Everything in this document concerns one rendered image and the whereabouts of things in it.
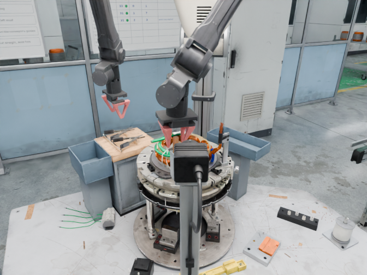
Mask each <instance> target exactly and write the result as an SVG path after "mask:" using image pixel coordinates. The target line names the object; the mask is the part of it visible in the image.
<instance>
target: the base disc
mask: <svg viewBox="0 0 367 275"><path fill-rule="evenodd" d="M210 209H211V206H208V207H205V208H204V211H203V213H202V217H203V218H204V219H205V220H206V223H207V222H208V219H212V218H211V217H210V215H209V213H208V210H210ZM172 212H175V211H173V210H168V209H167V213H166V214H165V215H163V216H162V217H161V218H160V219H159V220H158V221H157V222H156V223H155V228H156V229H159V231H158V232H157V231H156V232H157V236H158V235H159V234H161V235H162V228H161V224H162V221H163V219H164V218H165V217H166V216H167V215H168V214H170V213H172ZM146 214H147V207H146V206H145V207H144V208H143V209H142V210H141V211H140V212H139V214H138V215H137V217H136V219H135V222H134V226H133V235H134V240H135V242H136V244H137V246H138V248H139V249H140V251H141V252H142V253H143V254H144V255H145V256H146V257H148V258H149V259H150V260H153V261H154V262H156V263H158V264H160V265H163V266H166V267H170V268H177V269H180V244H179V246H178V248H177V250H176V252H175V254H172V253H168V252H165V251H162V250H159V249H156V248H154V247H153V243H154V241H155V240H156V238H154V239H151V238H149V234H148V232H147V229H146V227H147V226H148V222H147V219H146V218H145V215H146ZM217 214H218V215H219V216H220V218H221V219H220V221H218V222H219V224H220V242H209V241H206V232H205V234H204V235H203V236H202V237H201V242H203V243H205V244H206V250H203V251H200V254H199V267H203V266H206V265H209V264H211V263H213V262H215V261H217V260H218V259H220V258H221V257H222V256H224V255H225V253H226V252H227V251H228V250H229V249H230V247H231V245H232V243H233V241H234V237H235V225H234V221H233V218H232V216H231V215H230V214H229V212H228V211H227V210H226V209H225V208H224V207H223V206H222V205H221V204H219V203H218V210H217ZM167 262H168V263H167ZM171 262H172V263H171Z"/></svg>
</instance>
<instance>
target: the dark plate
mask: <svg viewBox="0 0 367 275"><path fill-rule="evenodd" d="M163 225H168V226H171V227H175V228H178V229H179V240H180V212H178V213H177V214H176V211H175V212H172V213H170V214H168V215H167V216H166V217H165V218H164V219H163V221H162V224H161V228H162V227H163ZM206 227H207V223H206V220H205V219H204V218H203V217H202V229H201V237H202V236H203V235H204V234H205V232H206Z"/></svg>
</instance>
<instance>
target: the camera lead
mask: <svg viewBox="0 0 367 275"><path fill-rule="evenodd" d="M193 175H194V177H195V178H196V180H197V185H198V216H197V226H196V225H195V223H194V222H190V225H189V233H188V259H186V268H188V275H191V268H193V267H194V259H192V228H193V231H194V232H195V233H196V234H197V233H198V232H199V231H200V227H201V223H202V177H203V175H204V174H203V167H202V166H201V165H195V166H194V167H193Z"/></svg>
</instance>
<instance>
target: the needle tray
mask: <svg viewBox="0 0 367 275"><path fill-rule="evenodd" d="M219 130H220V127H218V128H215V129H213V130H211V131H209V132H207V137H206V139H207V140H208V141H210V142H213V143H215V144H217V145H219V143H218V134H219ZM227 132H229V146H228V155H229V157H231V159H232V161H234V168H235V167H236V166H238V167H239V171H238V174H235V171H233V179H232V187H231V189H230V191H229V192H228V194H227V196H228V197H230V198H232V199H233V200H235V201H237V200H239V199H240V198H241V197H242V196H243V195H245V194H246V192H247V183H248V175H249V169H250V160H253V161H257V160H258V159H260V158H261V157H263V156H265V155H266V154H267V153H269V152H270V146H271V142H269V141H265V140H262V139H259V138H257V137H254V136H251V135H248V134H245V133H242V132H240V131H237V130H234V129H231V128H228V127H225V126H223V133H227Z"/></svg>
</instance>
